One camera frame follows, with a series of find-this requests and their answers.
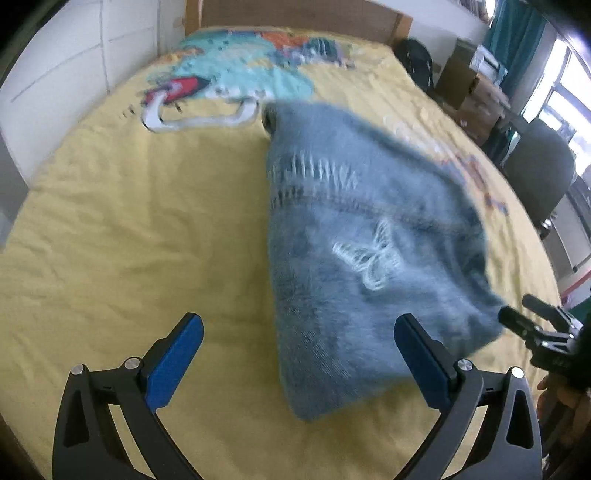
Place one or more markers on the black backpack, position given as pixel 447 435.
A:
pixel 415 62

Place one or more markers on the person's right hand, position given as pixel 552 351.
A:
pixel 556 399

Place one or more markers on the low cardboard box stack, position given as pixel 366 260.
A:
pixel 487 108

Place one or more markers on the blue fuzzy butterfly sweater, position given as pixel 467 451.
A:
pixel 360 258

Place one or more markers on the wooden bed headboard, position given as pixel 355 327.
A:
pixel 295 16

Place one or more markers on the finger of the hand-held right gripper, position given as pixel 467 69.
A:
pixel 517 321
pixel 547 309

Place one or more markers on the black office chair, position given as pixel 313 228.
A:
pixel 540 170

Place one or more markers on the teal curtain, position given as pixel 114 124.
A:
pixel 515 46

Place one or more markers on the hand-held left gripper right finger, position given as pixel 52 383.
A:
pixel 422 362

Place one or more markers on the yellow printed bed sheet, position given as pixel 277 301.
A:
pixel 138 221

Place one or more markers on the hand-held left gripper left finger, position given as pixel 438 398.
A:
pixel 173 362

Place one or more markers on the window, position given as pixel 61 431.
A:
pixel 565 106

